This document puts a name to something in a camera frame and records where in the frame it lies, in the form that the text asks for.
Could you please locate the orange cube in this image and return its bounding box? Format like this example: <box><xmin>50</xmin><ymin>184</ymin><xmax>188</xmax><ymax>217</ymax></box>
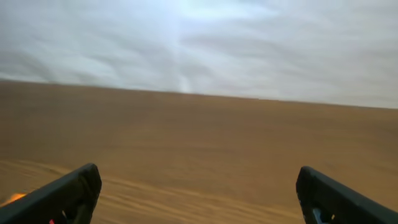
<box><xmin>0</xmin><ymin>192</ymin><xmax>28</xmax><ymax>208</ymax></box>

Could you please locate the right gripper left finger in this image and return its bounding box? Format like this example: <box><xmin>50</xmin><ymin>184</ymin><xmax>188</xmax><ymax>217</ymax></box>
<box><xmin>0</xmin><ymin>162</ymin><xmax>103</xmax><ymax>224</ymax></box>

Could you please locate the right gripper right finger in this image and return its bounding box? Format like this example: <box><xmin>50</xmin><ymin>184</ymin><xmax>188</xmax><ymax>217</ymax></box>
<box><xmin>295</xmin><ymin>166</ymin><xmax>398</xmax><ymax>224</ymax></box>

